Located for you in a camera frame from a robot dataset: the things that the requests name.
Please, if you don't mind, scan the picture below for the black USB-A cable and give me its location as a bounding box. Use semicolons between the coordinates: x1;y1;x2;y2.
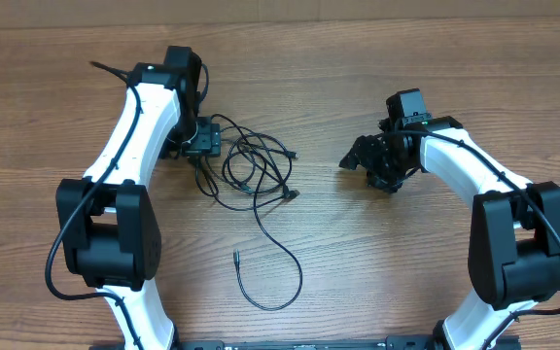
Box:
192;113;301;212

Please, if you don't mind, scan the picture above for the black USB-C cable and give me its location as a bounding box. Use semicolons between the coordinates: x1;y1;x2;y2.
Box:
221;135;304;312

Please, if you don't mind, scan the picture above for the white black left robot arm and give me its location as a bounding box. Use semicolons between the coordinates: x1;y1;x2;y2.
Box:
45;46;221;349

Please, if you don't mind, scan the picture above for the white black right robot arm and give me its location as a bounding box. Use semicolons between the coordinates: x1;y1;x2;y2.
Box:
339;88;560;349

